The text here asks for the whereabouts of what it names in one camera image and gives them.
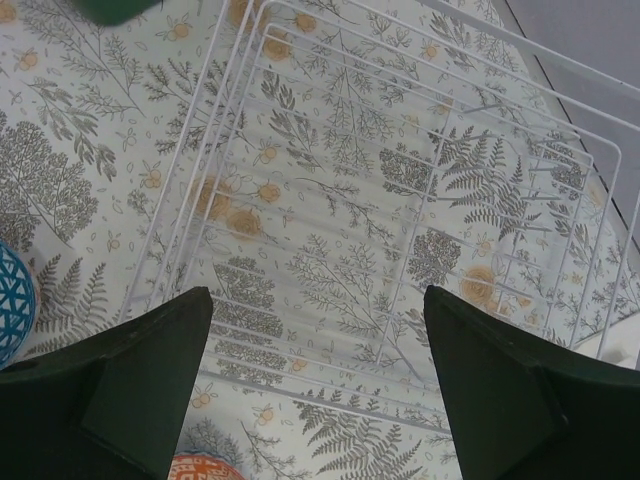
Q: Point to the white wire dish rack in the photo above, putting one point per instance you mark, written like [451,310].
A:
[337,158]

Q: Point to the orange patterned bowl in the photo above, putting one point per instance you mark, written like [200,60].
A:
[191,466]

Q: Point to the blue triangle patterned bowl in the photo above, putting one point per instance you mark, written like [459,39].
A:
[19,304]

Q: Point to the green compartment organizer tray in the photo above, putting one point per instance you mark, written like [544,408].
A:
[112,12]

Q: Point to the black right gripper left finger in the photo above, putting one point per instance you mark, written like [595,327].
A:
[108,407]

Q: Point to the floral patterned table mat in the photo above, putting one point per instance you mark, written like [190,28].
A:
[82,171]

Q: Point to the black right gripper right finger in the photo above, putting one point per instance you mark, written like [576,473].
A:
[521,407]

